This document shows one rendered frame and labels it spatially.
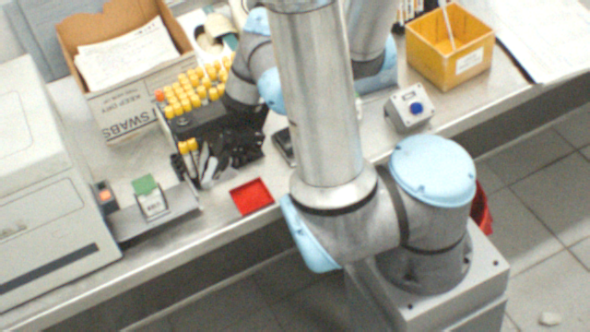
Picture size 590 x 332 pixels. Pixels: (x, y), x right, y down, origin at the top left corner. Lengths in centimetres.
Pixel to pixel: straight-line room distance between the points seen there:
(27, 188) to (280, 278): 127
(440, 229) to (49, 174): 59
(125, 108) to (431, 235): 74
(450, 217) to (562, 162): 163
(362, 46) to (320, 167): 23
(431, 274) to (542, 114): 134
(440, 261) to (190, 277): 108
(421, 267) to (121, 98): 72
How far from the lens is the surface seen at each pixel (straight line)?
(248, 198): 132
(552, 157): 257
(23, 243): 122
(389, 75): 146
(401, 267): 106
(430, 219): 94
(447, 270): 106
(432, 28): 155
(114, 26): 168
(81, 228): 123
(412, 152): 95
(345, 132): 83
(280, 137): 139
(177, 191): 132
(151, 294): 200
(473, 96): 148
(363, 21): 95
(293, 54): 77
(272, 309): 220
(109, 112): 146
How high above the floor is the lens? 189
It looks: 48 degrees down
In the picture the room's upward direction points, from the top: 11 degrees counter-clockwise
